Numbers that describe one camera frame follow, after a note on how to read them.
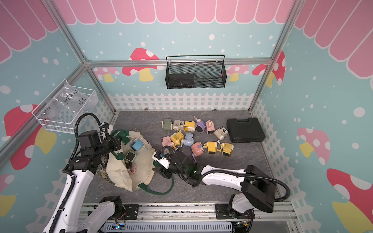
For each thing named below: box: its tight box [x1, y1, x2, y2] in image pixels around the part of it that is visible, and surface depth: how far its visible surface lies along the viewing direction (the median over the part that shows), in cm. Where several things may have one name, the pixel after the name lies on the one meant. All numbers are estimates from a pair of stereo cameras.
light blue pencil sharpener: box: [130, 139, 145, 151], surface depth 94 cm
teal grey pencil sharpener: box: [124, 150, 137, 163], surface depth 89 cm
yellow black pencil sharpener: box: [217, 138, 234, 158], surface depth 96 cm
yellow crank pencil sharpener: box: [170, 131, 185, 149], surface depth 101 cm
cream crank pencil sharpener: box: [214, 126, 229, 145], surface depth 104 cm
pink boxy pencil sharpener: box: [161, 135, 174, 148], surface depth 98 cm
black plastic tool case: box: [226, 117, 266, 144], surface depth 104 cm
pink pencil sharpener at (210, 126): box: [205, 119, 216, 134], surface depth 105 cm
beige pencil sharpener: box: [172, 119, 185, 133], surface depth 108 cm
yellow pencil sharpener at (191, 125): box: [184, 120, 196, 133], surface depth 108 cm
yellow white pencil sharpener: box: [202, 141, 218, 155], surface depth 96 cm
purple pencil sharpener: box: [193, 116, 206, 134], surface depth 105 cm
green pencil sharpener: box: [159, 118, 173, 131], surface depth 108 cm
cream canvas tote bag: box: [96, 129, 174, 195], surface depth 85 cm
